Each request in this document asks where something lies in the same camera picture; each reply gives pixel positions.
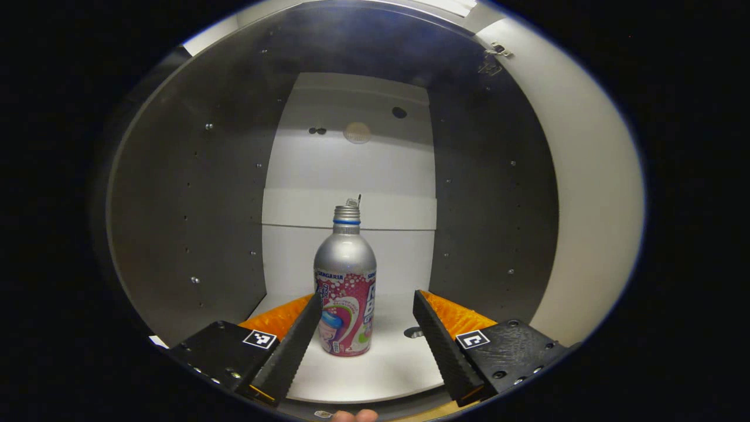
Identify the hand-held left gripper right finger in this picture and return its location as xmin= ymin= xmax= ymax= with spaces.
xmin=412 ymin=289 xmax=572 ymax=408

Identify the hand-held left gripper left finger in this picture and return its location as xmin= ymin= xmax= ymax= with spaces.
xmin=167 ymin=292 xmax=323 ymax=406

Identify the silver bottle with pink label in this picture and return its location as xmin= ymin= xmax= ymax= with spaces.
xmin=313 ymin=205 xmax=377 ymax=357

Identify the metal door hinge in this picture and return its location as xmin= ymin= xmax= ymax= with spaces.
xmin=478 ymin=40 xmax=515 ymax=77

